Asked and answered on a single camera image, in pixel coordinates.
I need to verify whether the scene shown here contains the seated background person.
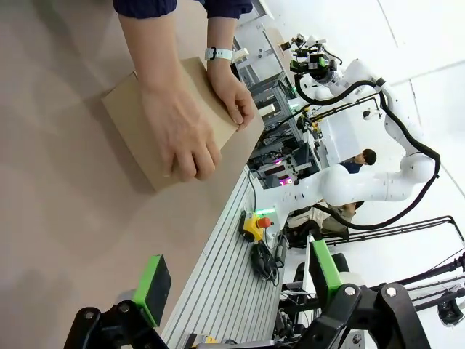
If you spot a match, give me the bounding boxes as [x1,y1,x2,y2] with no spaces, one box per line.
[290,201,364,248]

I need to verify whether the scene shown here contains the brown cardboard box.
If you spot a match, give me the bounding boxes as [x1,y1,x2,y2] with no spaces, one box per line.
[100,57,265,193]

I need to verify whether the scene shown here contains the yellow emergency stop box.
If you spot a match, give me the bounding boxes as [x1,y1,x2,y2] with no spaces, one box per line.
[242,214,274,243]

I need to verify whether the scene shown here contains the grey equipment rack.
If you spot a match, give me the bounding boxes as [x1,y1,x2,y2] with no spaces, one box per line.
[232,23,302,121]

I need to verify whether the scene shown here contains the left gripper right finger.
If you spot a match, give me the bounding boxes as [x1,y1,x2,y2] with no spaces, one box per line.
[301,238,433,349]

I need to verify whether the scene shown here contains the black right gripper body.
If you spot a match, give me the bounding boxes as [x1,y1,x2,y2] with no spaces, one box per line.
[304,60,337,83]

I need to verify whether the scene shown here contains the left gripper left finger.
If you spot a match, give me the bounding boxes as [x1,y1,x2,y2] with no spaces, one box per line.
[64,254,173,349]

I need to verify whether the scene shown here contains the white wristwatch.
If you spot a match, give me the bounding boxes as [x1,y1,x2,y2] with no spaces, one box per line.
[204,46,235,66]

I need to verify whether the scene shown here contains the person in purple jacket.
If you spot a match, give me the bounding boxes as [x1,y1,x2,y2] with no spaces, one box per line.
[112,0,254,20]

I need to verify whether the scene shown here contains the background person dark hair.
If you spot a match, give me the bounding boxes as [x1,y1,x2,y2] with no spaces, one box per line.
[341,148,378,175]

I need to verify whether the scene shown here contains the slotted aluminium base plate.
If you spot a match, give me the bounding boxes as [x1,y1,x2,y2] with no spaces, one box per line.
[161,165,291,349]

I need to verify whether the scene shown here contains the black camera tripod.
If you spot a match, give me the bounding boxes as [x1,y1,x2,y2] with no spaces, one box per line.
[319,215,465,313]

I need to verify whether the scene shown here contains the person's left forearm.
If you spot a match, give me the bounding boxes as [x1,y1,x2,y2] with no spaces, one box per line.
[206,14,235,52]

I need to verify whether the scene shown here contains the person's right forearm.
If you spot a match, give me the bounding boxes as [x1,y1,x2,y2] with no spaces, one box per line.
[118,9,185,94]

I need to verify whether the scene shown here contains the person's left hand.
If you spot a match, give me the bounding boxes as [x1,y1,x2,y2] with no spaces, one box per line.
[206,61,256,132]

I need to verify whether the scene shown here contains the black cable bundle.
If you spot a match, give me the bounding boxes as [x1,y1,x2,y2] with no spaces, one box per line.
[250,234,288,288]

